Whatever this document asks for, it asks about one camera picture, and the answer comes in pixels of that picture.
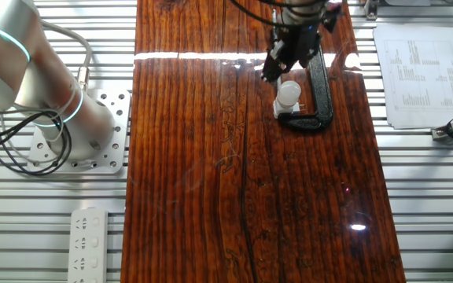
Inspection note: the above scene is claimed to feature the white LED light bulb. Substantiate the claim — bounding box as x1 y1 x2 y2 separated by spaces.
276 79 303 109

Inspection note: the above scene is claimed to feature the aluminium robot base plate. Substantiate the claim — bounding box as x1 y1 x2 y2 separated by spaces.
27 88 132 175

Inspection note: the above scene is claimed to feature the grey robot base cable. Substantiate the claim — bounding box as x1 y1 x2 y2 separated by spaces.
39 19 94 92

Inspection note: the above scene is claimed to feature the white lamp socket adapter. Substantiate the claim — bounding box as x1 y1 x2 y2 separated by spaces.
272 97 305 120

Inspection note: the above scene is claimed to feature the white power strip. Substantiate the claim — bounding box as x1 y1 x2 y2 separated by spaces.
67 207 109 283

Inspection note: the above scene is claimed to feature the small aluminium bracket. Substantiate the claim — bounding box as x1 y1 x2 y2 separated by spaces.
363 0 381 22

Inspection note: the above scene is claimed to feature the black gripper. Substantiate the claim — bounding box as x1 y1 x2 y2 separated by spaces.
260 21 324 83

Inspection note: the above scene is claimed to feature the printed paper sheet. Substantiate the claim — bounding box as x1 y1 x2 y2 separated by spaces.
372 24 453 130

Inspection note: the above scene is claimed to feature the brown wooden board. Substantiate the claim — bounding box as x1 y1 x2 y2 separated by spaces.
120 0 407 283

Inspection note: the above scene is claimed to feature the black C-clamp with steel screw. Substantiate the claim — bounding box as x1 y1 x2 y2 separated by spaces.
270 8 334 133

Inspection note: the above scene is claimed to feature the black cable loop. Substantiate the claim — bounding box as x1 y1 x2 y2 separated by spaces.
0 109 73 177

